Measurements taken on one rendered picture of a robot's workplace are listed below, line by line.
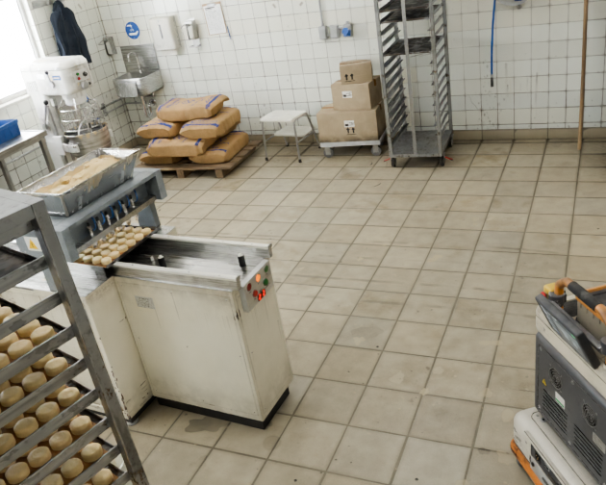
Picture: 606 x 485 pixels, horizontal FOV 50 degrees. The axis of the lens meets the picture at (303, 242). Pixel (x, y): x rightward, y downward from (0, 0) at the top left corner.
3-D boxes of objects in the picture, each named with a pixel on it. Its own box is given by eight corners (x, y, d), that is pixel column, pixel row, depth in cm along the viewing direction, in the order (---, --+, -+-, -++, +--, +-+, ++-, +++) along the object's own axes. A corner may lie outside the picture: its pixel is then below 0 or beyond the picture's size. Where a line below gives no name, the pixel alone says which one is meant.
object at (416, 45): (399, 40, 602) (399, 38, 601) (442, 37, 587) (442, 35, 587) (384, 56, 553) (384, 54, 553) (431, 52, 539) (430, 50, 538)
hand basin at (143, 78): (197, 113, 748) (174, 14, 699) (179, 123, 718) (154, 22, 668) (129, 115, 789) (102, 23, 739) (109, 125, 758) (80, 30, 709)
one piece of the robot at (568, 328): (609, 390, 208) (585, 345, 197) (549, 330, 239) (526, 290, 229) (640, 370, 207) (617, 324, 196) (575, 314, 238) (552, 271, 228)
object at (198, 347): (155, 408, 351) (107, 266, 310) (190, 369, 377) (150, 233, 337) (266, 435, 319) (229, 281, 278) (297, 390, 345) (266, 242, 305)
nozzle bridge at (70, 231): (35, 289, 313) (9, 226, 298) (130, 222, 368) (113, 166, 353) (85, 296, 298) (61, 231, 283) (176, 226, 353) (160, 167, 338)
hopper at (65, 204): (26, 218, 303) (14, 191, 297) (105, 172, 346) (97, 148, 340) (70, 222, 290) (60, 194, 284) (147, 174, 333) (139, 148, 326)
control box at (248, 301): (242, 312, 292) (237, 285, 285) (267, 284, 310) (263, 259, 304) (249, 313, 290) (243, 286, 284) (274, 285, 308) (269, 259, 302)
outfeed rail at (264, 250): (-13, 229, 394) (-18, 219, 391) (-10, 227, 396) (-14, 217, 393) (270, 258, 303) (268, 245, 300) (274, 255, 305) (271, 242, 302)
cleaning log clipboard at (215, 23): (231, 38, 686) (223, -1, 668) (230, 39, 684) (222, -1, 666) (210, 40, 697) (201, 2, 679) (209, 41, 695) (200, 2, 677)
